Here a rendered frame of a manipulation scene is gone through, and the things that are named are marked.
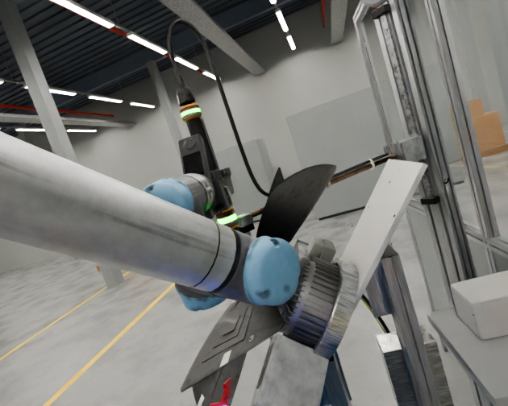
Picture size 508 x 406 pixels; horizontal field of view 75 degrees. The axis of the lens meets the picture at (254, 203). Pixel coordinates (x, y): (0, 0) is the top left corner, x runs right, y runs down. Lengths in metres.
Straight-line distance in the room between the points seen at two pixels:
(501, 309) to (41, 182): 1.01
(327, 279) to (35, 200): 0.67
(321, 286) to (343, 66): 12.45
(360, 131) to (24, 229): 6.09
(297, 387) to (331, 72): 12.56
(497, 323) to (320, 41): 12.62
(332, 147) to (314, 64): 7.22
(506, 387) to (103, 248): 0.86
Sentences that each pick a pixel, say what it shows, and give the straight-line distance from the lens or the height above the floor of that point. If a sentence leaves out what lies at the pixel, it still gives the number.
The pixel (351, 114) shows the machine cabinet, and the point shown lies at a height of 1.70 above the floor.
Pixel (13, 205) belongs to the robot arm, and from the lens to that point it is 0.28.
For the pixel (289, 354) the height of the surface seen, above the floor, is 1.04.
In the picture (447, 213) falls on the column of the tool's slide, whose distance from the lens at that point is 1.21.
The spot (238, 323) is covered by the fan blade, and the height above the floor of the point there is 1.19.
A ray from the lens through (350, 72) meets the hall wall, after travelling 13.08.
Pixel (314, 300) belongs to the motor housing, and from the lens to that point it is 0.81.
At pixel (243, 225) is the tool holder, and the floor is 1.34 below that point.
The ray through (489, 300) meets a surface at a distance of 1.04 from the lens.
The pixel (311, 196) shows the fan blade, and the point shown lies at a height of 1.36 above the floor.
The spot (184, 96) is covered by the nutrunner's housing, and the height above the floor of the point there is 1.65.
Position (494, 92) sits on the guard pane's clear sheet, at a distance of 1.09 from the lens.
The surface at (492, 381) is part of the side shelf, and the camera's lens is 0.97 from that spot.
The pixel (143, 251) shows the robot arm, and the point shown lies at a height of 1.43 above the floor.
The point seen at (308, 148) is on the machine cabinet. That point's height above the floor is 1.37.
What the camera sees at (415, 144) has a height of 1.37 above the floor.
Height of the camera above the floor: 1.48
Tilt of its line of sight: 7 degrees down
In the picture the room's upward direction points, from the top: 18 degrees counter-clockwise
